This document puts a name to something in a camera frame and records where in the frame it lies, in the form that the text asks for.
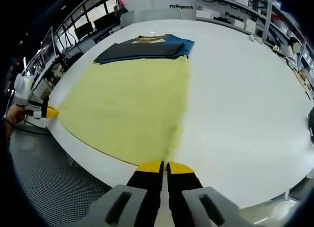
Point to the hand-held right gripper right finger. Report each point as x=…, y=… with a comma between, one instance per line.
x=179, y=187

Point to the white office chair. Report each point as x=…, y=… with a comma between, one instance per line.
x=128, y=16

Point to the large display screen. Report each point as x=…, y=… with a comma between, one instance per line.
x=47, y=44

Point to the black computer monitor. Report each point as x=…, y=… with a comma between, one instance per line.
x=84, y=30
x=106, y=23

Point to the black device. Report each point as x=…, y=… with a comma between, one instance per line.
x=311, y=129

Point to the hanging pink grey bag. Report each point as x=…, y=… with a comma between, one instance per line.
x=120, y=8

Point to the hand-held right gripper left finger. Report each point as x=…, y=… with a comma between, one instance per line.
x=149, y=190

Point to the yellow blue grey garment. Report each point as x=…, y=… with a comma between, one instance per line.
x=127, y=102

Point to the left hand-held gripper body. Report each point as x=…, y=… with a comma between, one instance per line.
x=23, y=89

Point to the metal storage shelf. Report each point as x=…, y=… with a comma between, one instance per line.
x=267, y=16

